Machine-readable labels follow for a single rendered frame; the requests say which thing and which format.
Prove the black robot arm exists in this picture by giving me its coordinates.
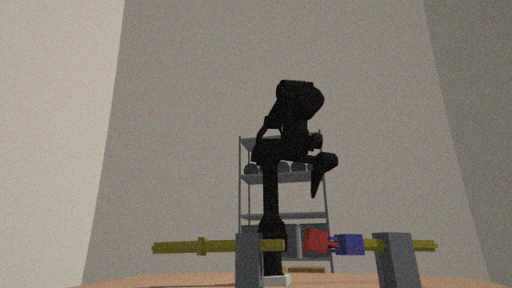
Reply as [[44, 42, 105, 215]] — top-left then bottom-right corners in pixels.
[[255, 80, 325, 277]]

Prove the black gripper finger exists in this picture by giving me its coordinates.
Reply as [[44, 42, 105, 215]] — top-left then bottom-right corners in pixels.
[[310, 164, 333, 198], [256, 156, 274, 194]]

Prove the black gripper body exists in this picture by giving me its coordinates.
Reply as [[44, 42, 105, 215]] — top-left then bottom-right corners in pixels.
[[251, 124, 338, 170]]

